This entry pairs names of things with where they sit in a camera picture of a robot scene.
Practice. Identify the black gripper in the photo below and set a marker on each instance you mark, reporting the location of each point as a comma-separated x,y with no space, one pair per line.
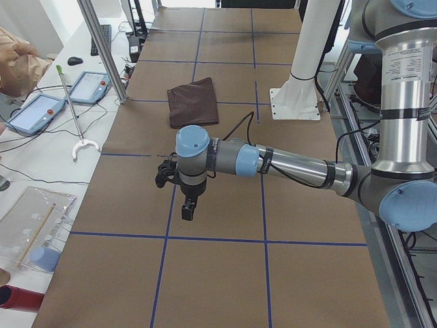
192,190

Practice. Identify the dark brown t-shirt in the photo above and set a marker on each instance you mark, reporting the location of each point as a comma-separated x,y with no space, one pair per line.
193,104

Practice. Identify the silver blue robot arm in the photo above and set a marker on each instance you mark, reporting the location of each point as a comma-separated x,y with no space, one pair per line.
399,186

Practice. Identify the far teach pendant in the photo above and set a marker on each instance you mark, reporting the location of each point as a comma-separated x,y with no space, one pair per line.
89,88

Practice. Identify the teach pendant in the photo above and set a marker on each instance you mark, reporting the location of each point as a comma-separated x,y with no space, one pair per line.
36,114
89,88

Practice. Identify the clear plastic bag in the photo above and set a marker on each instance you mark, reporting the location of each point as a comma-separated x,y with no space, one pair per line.
35,229

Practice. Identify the near teach pendant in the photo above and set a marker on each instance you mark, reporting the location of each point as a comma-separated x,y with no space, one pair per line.
36,114

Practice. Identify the black computer mouse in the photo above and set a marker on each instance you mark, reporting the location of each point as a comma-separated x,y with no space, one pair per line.
73,61

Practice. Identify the red cylinder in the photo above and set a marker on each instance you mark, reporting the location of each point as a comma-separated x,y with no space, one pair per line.
15,298

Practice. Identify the seated person in beige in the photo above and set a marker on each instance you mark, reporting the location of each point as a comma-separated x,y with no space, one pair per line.
21,66

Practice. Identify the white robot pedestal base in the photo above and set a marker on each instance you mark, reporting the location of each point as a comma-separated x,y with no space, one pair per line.
297,98

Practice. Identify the aluminium frame post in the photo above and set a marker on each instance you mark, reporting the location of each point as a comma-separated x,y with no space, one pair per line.
93,25

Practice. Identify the aluminium frame rack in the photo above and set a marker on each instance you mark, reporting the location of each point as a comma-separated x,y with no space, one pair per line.
405,263

